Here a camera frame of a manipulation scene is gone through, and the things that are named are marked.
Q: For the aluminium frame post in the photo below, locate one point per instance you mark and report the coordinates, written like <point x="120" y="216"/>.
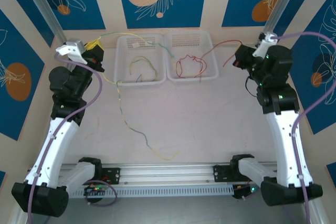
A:
<point x="278" y="11"/>
<point x="47" y="11"/>

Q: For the right aluminium side rail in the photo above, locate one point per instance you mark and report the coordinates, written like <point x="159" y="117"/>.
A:
<point x="316" y="213"/>

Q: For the black mounting plate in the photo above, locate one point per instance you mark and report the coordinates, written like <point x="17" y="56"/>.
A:
<point x="114" y="175"/>
<point x="221" y="172"/>

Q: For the controller board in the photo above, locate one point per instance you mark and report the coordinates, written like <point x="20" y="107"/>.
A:
<point x="93" y="190"/>
<point x="245" y="190"/>

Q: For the aluminium side rail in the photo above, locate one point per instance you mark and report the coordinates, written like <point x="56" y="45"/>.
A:
<point x="17" y="220"/>
<point x="316" y="213"/>

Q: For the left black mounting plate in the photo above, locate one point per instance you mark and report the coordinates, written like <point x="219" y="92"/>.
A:
<point x="114" y="175"/>

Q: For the left aluminium frame post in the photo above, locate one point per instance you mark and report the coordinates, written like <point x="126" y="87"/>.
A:
<point x="47" y="11"/>

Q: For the right controller board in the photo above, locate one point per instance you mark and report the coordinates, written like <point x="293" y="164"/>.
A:
<point x="245" y="190"/>

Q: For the white plastic basket with label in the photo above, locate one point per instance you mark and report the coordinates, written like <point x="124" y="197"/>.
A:
<point x="126" y="51"/>

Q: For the left controller board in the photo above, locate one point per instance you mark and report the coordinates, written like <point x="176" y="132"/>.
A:
<point x="93" y="190"/>

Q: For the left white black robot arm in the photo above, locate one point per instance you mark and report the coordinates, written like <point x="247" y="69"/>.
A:
<point x="60" y="142"/>

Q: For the right aluminium frame post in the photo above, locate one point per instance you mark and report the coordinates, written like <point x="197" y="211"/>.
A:
<point x="278" y="11"/>

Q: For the left aluminium side rail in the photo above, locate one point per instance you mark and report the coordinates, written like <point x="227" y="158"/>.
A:
<point x="17" y="220"/>

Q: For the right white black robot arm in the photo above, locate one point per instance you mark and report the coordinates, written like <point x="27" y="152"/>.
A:
<point x="281" y="140"/>

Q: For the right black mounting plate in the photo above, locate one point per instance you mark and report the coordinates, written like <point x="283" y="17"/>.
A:
<point x="221" y="172"/>

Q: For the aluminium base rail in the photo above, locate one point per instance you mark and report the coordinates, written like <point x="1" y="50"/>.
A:
<point x="168" y="172"/>

